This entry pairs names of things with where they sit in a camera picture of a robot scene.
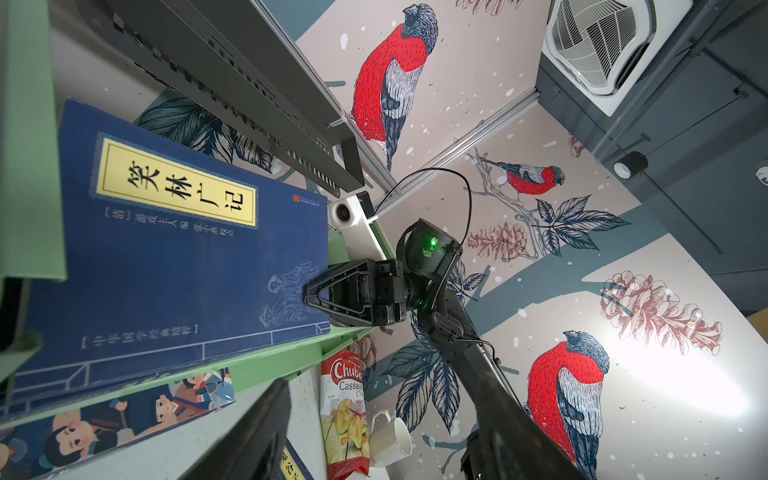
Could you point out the red Chuba chips bag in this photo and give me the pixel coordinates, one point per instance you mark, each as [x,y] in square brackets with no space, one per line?
[343,417]

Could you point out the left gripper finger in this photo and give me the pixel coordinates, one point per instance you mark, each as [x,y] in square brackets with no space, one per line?
[252,449]

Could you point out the black hanging wire basket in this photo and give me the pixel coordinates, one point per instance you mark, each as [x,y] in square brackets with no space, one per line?
[237,87]

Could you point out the white ceiling air vent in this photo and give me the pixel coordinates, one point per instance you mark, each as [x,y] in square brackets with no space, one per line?
[603,47]

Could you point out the navy booklet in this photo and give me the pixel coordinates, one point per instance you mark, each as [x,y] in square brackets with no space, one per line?
[174,259]
[60,399]
[291,466]

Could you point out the illustrated Chinese history book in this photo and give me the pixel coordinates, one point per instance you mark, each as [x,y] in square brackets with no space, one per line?
[43,446]

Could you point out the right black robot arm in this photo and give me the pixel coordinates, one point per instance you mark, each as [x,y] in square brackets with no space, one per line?
[508,444]

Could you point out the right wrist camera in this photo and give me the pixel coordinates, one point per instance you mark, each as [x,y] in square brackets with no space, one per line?
[353,218]

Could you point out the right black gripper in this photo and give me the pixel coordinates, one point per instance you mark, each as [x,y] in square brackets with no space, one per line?
[380,286]

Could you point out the black ceiling spotlight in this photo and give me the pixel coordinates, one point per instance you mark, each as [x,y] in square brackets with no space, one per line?
[630,165]

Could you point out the green wooden shelf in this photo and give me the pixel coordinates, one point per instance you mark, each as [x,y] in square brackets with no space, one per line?
[32,225]

